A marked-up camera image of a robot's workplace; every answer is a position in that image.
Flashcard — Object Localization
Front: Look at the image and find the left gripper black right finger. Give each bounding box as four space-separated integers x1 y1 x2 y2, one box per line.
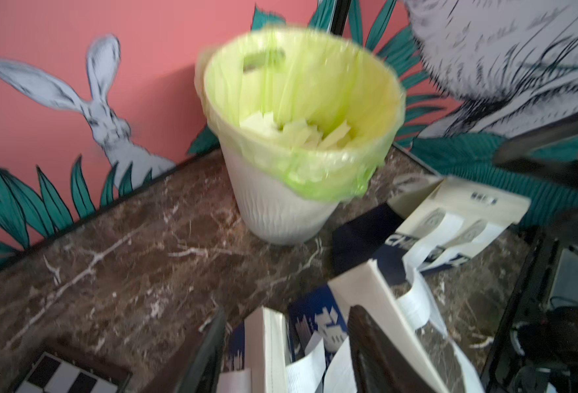
347 306 433 393

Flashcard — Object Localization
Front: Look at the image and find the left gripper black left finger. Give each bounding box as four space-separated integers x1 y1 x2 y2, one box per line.
141 308 228 393

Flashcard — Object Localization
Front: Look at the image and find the navy white paper bag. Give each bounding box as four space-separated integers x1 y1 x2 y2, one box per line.
333 175 531 285
288 259 487 393
217 306 327 393

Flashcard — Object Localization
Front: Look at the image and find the black white checkerboard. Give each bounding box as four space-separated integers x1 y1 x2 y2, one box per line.
8 342 132 393

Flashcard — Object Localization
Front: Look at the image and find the white ribbed trash bin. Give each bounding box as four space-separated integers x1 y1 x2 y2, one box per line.
219 139 341 247

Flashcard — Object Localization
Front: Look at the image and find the yellow-green plastic bin liner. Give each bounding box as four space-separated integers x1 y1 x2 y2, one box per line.
194 25 406 202

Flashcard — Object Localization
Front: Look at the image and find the black mounting rail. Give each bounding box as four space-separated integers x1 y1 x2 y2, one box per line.
481 229 578 392

